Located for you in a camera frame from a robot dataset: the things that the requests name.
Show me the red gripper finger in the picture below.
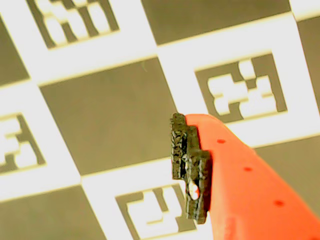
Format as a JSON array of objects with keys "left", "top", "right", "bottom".
[{"left": 170, "top": 112, "right": 320, "bottom": 240}]

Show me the black white marker board mat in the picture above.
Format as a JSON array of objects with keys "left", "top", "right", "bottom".
[{"left": 0, "top": 0, "right": 320, "bottom": 240}]

